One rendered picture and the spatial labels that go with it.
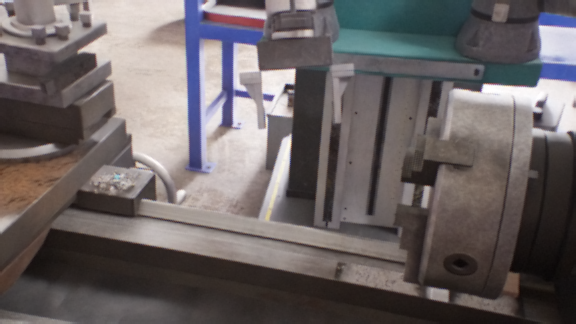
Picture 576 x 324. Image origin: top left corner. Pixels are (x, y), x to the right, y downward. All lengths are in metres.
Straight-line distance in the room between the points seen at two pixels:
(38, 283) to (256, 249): 0.40
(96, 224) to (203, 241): 0.19
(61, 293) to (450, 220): 0.76
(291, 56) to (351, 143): 0.89
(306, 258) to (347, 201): 1.00
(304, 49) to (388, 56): 0.51
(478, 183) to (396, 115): 1.25
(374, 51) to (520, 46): 0.32
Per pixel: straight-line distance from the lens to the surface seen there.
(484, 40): 1.70
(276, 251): 1.18
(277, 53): 1.21
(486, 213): 0.79
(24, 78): 1.27
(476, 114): 0.82
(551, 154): 0.85
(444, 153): 0.78
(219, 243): 1.20
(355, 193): 2.14
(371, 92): 1.99
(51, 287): 1.32
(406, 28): 1.84
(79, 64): 1.25
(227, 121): 3.48
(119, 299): 1.28
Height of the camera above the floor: 1.54
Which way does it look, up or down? 30 degrees down
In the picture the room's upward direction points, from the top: 3 degrees clockwise
